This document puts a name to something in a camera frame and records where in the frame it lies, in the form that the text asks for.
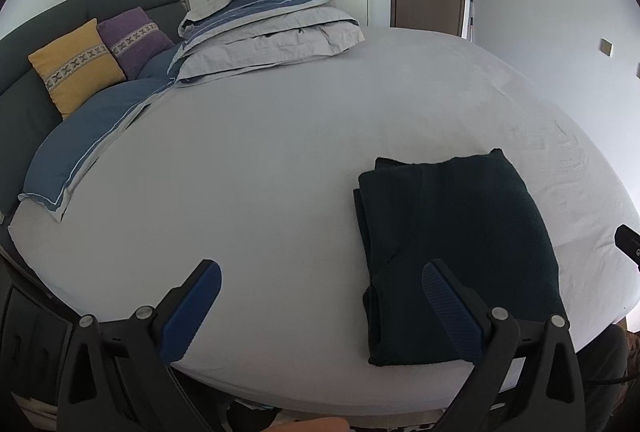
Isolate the folded grey blue duvet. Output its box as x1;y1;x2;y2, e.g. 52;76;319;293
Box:
172;0;366;87

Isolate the person's leg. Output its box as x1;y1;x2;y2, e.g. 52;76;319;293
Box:
575;326;640;432

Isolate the yellow patterned cushion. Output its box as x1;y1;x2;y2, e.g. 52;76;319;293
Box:
27;18;127;120

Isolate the dark green sweater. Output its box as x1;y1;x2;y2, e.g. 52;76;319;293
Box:
352;148;568;367

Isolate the dark nightstand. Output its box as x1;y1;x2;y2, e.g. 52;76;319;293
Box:
0;257;76;418

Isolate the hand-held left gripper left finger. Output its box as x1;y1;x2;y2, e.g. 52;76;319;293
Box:
59;259;223;432

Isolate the purple patterned cushion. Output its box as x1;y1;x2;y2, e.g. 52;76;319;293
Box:
96;8;176;81

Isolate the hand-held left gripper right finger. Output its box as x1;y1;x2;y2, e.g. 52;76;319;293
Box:
421;259;583;432

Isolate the white sheeted bed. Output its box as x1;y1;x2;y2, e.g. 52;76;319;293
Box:
7;24;638;418

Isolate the blue pillow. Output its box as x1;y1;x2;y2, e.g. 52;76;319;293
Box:
18;76;176;223
137;46;187;82

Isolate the dark grey headboard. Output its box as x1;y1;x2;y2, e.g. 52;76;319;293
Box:
0;0;191;217

